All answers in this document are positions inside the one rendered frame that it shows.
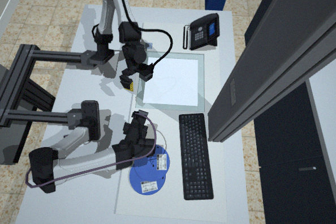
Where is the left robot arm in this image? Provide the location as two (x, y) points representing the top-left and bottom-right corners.
(91, 0), (153, 82)

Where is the blue component reel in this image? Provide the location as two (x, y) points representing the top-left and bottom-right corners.
(130, 164), (165, 195)
(134, 145), (170, 182)

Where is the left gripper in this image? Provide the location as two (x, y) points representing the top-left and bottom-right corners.
(119, 59), (149, 92)

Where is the black desk telephone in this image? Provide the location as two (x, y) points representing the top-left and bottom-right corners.
(183, 13), (220, 50)

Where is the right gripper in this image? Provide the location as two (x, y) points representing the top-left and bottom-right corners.
(123, 122), (148, 140)

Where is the white desk top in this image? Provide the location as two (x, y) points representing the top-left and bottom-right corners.
(115, 22), (227, 223)

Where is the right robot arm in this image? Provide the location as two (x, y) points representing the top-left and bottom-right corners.
(29, 102), (154, 193)

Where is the black computer keyboard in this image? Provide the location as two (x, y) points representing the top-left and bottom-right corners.
(179, 113), (214, 200)

